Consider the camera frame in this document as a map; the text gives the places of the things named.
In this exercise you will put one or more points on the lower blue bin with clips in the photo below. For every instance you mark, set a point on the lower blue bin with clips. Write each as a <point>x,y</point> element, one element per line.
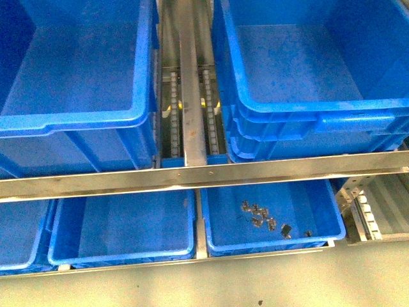
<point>261,218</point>

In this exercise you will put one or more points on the blue target bin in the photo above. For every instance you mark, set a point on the blue target bin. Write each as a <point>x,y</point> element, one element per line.
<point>311,78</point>

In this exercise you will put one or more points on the lower blue bin middle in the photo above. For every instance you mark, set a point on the lower blue bin middle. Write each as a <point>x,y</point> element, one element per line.
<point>123,229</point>

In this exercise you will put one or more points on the blue source bin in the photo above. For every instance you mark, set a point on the blue source bin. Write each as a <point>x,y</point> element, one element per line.
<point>77,86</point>

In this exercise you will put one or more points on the lower blue bin left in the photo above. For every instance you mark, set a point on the lower blue bin left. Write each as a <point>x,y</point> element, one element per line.
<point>26,228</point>

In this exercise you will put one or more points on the metal roller rack frame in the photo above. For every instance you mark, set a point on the metal roller rack frame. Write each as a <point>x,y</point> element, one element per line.
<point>189,134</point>

